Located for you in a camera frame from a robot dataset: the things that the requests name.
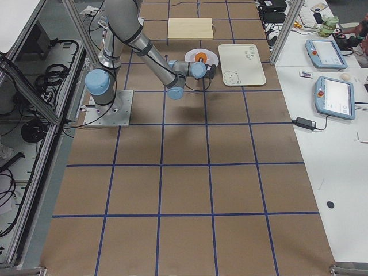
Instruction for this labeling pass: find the black power adapter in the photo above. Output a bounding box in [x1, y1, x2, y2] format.
[292, 117, 316, 131]

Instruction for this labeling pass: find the orange fruit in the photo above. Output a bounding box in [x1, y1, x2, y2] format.
[194, 52, 208, 63]

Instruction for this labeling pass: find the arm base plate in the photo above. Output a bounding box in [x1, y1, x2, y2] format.
[83, 90, 134, 127]

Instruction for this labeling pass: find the cream bear tray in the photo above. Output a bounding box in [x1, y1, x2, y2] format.
[218, 44, 266, 86]

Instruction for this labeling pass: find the far blue teach pendant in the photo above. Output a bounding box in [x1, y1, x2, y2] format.
[305, 40, 348, 69]

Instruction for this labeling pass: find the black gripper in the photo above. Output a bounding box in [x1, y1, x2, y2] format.
[205, 64, 216, 79]

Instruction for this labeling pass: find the bamboo cutting board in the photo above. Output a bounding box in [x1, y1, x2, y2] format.
[167, 18, 214, 40]

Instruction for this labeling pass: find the aluminium frame post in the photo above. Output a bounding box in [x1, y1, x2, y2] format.
[270, 0, 305, 66]

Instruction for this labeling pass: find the white round plate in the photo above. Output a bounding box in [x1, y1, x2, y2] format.
[184, 48, 219, 66]

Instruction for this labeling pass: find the blue teach pendant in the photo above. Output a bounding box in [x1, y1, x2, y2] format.
[314, 76, 355, 120]
[305, 40, 348, 69]

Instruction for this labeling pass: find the near blue teach pendant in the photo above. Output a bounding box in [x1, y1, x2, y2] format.
[314, 76, 355, 120]

